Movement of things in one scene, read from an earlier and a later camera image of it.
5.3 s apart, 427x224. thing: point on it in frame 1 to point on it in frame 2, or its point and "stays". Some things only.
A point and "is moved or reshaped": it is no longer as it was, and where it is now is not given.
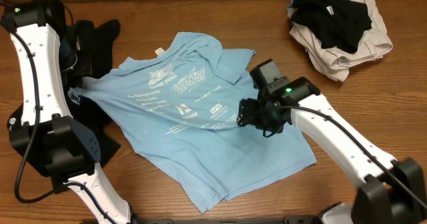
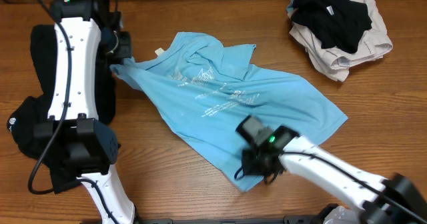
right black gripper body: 261,116 to 255,165
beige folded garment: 373,44 stays
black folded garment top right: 338,22 stays
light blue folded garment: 290,8 stays
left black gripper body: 75,66 to 114,48
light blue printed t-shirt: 179,104 is moved or reshaped
